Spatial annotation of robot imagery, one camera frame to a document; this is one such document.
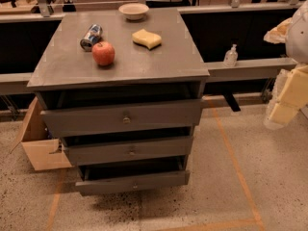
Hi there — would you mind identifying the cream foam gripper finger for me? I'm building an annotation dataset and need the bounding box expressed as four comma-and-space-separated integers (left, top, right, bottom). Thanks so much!
268, 64, 308, 125

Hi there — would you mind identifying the yellow sponge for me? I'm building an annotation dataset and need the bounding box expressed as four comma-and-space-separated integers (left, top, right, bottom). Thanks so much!
132, 29, 162, 50

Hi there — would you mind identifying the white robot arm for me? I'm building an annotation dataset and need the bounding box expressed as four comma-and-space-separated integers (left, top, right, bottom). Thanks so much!
264, 1, 308, 129

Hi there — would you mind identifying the clear sanitizer pump bottle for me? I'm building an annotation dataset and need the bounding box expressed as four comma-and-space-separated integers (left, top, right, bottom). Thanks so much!
223, 44, 238, 67

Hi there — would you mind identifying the grey drawer cabinet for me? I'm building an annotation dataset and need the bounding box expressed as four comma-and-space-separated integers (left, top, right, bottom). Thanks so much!
28, 8, 209, 182

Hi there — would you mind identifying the white ceramic bowl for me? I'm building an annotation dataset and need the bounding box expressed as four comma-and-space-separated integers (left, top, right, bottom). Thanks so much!
118, 3, 149, 21

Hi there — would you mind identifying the red apple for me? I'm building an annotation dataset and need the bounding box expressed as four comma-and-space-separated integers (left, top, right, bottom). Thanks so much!
91, 41, 116, 66

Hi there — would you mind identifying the top grey drawer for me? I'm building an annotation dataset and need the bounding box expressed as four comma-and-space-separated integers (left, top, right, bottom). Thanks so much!
40, 99, 201, 138

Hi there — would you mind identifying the grey drawer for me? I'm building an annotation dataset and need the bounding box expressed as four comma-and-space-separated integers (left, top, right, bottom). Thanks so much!
64, 136, 193, 166
76, 170, 190, 195
40, 99, 201, 138

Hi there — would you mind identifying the bottom grey drawer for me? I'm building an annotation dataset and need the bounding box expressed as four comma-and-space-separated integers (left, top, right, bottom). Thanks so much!
76, 170, 190, 195

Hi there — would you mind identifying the blue silver soda can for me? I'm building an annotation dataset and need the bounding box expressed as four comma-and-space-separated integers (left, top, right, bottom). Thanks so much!
80, 24, 103, 52

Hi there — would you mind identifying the middle grey drawer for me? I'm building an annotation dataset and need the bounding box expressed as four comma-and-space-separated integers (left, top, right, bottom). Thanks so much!
64, 136, 193, 166

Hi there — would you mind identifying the brown cardboard box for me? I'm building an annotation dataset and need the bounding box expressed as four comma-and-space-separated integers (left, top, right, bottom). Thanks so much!
11, 97, 72, 171

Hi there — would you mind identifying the grey metal railing ledge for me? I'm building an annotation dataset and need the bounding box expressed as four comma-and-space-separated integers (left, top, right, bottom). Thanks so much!
0, 58, 296, 95

